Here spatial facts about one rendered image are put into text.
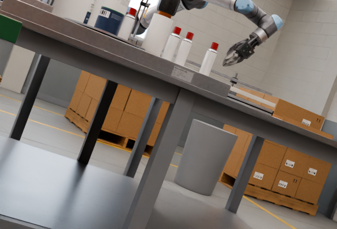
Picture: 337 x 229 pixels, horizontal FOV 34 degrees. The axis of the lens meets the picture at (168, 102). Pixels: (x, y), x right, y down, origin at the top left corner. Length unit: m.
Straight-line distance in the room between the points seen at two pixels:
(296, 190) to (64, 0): 4.70
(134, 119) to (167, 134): 4.39
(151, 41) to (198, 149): 2.86
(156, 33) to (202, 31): 6.62
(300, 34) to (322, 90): 1.42
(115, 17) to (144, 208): 0.66
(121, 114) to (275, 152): 1.77
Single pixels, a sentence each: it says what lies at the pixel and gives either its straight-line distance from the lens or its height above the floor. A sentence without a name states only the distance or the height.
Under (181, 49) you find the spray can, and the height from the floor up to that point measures 0.99.
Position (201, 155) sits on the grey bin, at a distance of 5.07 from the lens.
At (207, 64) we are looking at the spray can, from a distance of 2.69.
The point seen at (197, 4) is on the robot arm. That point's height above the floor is 1.28.
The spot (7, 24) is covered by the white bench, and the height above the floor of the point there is 0.79.
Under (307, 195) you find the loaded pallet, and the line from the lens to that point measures 6.81.
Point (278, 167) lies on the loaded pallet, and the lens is 6.43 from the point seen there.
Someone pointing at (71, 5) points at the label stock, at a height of 0.98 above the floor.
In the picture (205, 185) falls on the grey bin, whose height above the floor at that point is 0.10.
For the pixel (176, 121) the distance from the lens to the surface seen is 1.84.
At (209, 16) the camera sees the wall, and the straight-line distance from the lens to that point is 8.96.
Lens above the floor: 0.78
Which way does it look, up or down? 1 degrees down
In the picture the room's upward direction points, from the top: 21 degrees clockwise
